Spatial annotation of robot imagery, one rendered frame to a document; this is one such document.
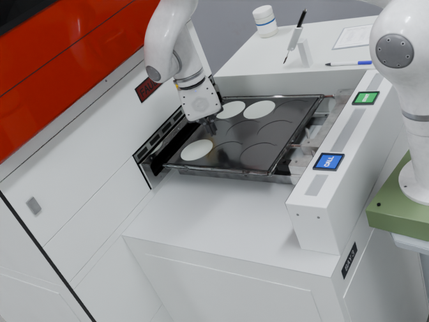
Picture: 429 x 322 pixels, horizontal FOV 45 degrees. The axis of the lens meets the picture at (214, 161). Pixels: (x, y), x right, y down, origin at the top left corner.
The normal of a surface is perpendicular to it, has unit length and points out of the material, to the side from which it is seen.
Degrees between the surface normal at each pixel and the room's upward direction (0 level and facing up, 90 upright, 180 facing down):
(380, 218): 90
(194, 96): 88
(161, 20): 49
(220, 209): 0
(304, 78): 90
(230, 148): 0
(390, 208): 2
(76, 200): 90
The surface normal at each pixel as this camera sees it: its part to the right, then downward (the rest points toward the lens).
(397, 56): -0.50, 0.69
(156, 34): -0.42, 0.08
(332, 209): 0.80, 0.05
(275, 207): -0.33, -0.79
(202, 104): 0.10, 0.52
